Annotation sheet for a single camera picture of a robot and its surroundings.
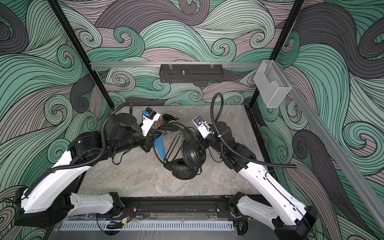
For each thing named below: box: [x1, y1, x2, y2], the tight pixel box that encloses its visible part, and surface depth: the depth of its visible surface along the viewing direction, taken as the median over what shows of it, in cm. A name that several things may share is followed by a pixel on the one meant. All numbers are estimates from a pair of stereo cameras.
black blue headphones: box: [153, 123, 207, 180], surface depth 50 cm
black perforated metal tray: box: [159, 64, 224, 84], surface depth 97 cm
